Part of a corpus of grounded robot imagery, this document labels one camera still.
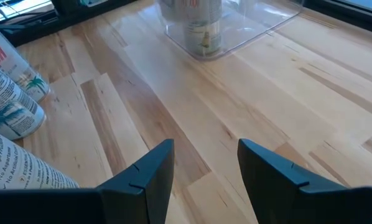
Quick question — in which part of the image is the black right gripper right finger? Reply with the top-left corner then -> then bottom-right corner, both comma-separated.
237,138 -> 361,224

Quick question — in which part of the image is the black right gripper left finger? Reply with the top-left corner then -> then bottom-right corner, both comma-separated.
95,138 -> 176,224

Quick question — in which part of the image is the white can blue palm print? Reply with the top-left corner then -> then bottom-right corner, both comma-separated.
0,127 -> 80,190
0,58 -> 47,141

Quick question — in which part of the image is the clear plastic bin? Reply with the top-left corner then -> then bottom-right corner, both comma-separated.
154,0 -> 304,62

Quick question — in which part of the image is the white can orange print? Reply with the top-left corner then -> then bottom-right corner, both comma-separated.
159,0 -> 223,58

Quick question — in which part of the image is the white can green palm print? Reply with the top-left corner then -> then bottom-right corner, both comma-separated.
0,18 -> 52,103

